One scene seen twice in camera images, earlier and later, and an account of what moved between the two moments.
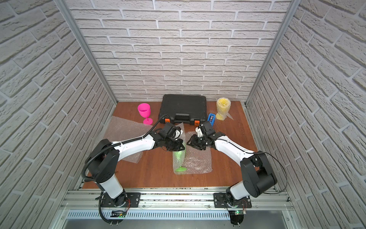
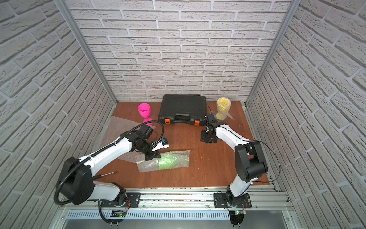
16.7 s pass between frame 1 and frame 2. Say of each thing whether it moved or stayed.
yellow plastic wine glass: stayed
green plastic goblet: moved
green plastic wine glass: moved
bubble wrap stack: stayed
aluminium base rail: stayed
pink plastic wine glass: stayed
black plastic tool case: stayed
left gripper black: moved
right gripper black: moved
